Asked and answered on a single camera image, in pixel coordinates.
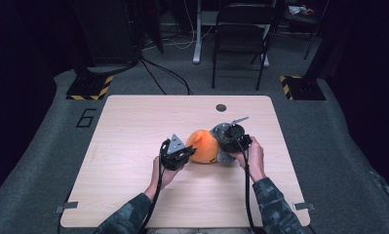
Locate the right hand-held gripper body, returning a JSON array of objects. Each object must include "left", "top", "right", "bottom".
[{"left": 219, "top": 116, "right": 253, "bottom": 154}]

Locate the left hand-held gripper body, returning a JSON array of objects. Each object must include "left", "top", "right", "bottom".
[{"left": 159, "top": 134, "right": 186, "bottom": 172}]

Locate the orange plush toy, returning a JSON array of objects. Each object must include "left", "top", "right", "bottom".
[{"left": 185, "top": 129, "right": 220, "bottom": 165}]

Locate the grey cloth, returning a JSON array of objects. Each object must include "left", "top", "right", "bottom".
[{"left": 211, "top": 122, "right": 239, "bottom": 165}]

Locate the person's left hand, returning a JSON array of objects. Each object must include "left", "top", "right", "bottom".
[{"left": 151, "top": 156, "right": 180, "bottom": 190}]

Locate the person's right hand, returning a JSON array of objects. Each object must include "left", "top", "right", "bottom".
[{"left": 233, "top": 136, "right": 267, "bottom": 183}]

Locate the grey tape strip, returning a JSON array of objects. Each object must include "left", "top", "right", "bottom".
[
  {"left": 55, "top": 201, "right": 79, "bottom": 214},
  {"left": 293, "top": 202, "right": 316, "bottom": 212}
]

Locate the white desk leg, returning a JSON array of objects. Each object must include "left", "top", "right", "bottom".
[{"left": 192, "top": 0, "right": 204, "bottom": 64}]

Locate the black folding chair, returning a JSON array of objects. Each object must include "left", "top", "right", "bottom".
[{"left": 211, "top": 2, "right": 279, "bottom": 92}]

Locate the dark side table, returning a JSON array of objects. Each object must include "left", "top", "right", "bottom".
[{"left": 284, "top": 0, "right": 330, "bottom": 61}]

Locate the dark cabinet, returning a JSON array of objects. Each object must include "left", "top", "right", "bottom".
[{"left": 69, "top": 0, "right": 141, "bottom": 66}]

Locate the white and orange small object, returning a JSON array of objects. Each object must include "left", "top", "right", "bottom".
[{"left": 288, "top": 4, "right": 315, "bottom": 17}]

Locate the dark curtain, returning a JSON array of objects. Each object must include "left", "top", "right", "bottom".
[
  {"left": 325, "top": 0, "right": 389, "bottom": 209},
  {"left": 0, "top": 0, "right": 59, "bottom": 189}
]

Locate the left hand-held gripper black cable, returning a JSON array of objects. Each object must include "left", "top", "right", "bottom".
[{"left": 137, "top": 139, "right": 171, "bottom": 234}]

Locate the hand-held gripper black cable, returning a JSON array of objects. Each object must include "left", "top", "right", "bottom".
[
  {"left": 137, "top": 139, "right": 171, "bottom": 234},
  {"left": 230, "top": 133, "right": 264, "bottom": 234}
]

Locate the right hand-held gripper black cable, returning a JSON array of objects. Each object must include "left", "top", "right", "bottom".
[{"left": 230, "top": 133, "right": 264, "bottom": 234}]

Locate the black floor cable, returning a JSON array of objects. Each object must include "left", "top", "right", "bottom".
[
  {"left": 142, "top": 58, "right": 194, "bottom": 96},
  {"left": 138, "top": 58, "right": 168, "bottom": 96}
]

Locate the black yellow striped base plate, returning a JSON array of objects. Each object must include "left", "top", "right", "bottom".
[
  {"left": 65, "top": 75, "right": 114, "bottom": 101},
  {"left": 279, "top": 75, "right": 327, "bottom": 101}
]

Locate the white floor cable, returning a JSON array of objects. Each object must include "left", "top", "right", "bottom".
[{"left": 142, "top": 0, "right": 215, "bottom": 52}]

